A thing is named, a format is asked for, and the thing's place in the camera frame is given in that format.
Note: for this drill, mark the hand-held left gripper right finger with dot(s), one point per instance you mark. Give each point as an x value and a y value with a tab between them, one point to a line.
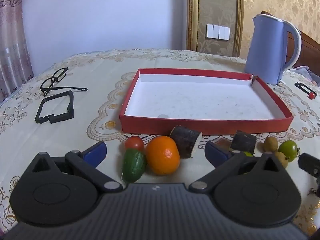
215	153

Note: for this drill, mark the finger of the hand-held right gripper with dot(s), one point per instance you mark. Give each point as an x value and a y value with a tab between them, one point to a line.
308	165

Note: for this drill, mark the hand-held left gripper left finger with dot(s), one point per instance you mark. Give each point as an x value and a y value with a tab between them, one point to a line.
95	153

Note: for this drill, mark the brown longan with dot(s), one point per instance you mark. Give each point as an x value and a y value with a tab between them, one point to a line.
270	143
281	158

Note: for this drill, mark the dark sugarcane piece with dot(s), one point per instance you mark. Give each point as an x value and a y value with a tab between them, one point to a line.
183	140
242	141

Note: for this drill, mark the red cardboard box tray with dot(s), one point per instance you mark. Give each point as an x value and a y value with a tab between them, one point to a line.
200	127

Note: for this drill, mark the small green cucumber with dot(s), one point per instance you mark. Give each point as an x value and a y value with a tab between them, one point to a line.
133	165

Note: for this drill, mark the red tomato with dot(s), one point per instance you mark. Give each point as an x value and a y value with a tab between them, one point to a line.
133	142

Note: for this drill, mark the orange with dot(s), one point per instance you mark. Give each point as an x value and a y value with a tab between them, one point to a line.
162	155

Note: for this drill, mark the cream embroidered tablecloth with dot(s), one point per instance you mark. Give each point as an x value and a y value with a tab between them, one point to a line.
87	105

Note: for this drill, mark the black eyeglasses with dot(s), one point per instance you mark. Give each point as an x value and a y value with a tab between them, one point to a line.
70	88

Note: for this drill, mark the black clip with red ball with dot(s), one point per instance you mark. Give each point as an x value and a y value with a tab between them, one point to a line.
302	86

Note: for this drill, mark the light grey cloth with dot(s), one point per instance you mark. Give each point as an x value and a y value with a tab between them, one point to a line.
312	75

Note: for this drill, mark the blue electric kettle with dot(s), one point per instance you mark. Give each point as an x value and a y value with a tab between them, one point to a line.
265	47

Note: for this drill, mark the pink patterned curtain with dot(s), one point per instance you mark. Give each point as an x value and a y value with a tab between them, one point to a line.
12	42

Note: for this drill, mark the black plastic rectangular frame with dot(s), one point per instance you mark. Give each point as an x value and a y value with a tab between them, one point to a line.
60	117

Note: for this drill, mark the white wall light switch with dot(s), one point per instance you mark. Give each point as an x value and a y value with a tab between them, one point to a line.
218	31

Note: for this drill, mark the gold wall moulding frame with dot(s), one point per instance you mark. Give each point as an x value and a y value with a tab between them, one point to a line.
192	17

